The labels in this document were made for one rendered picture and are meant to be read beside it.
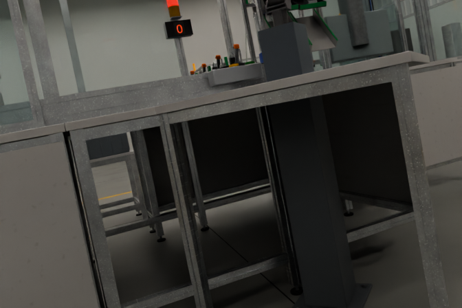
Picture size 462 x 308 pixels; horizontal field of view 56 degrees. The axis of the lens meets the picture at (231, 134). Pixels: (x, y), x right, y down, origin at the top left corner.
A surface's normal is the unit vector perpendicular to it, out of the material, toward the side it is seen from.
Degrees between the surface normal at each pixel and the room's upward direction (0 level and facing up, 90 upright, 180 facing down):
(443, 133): 90
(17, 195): 90
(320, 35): 45
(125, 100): 90
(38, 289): 90
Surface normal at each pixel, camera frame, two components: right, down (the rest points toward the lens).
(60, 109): 0.34, -0.01
